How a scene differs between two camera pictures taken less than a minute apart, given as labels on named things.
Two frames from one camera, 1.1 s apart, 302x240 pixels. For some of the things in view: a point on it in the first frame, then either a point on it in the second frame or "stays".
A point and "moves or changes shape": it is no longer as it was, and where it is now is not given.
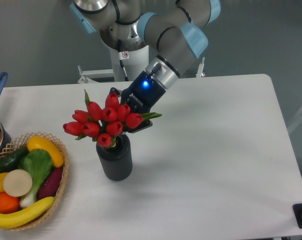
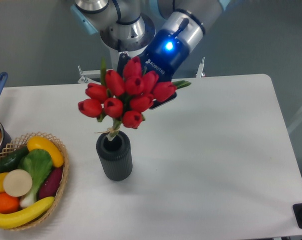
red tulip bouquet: (101, 125) moves or changes shape
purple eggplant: (49, 187) stays
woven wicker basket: (21, 143) stays
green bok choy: (38, 164) stays
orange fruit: (3, 203) stays
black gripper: (140, 95) → (165, 54)
